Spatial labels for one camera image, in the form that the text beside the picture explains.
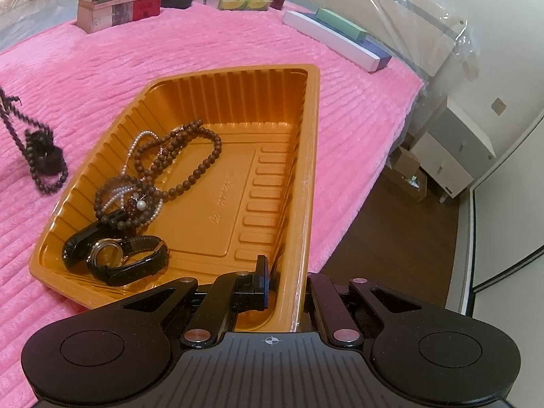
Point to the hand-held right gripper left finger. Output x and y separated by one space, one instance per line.
263 282

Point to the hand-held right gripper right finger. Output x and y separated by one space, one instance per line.
327 301

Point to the orange plastic tray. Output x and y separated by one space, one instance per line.
238 178

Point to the black leather wristwatch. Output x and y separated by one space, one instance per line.
127 274

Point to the cardboard box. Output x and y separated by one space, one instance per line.
406 165

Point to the white grey nightstand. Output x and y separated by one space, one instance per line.
454 148

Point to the white wardrobe door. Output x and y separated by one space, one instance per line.
510 221

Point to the pink fluffy blanket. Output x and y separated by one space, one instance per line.
212 42

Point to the long white box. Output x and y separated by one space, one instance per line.
331 40

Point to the flat blue box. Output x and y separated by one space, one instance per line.
378 53

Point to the flat green box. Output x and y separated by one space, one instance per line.
340 23

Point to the plastic-wrapped headboard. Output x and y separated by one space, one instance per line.
408 21

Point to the pink gift box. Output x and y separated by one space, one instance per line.
106 10

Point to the wall socket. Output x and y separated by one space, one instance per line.
498 106

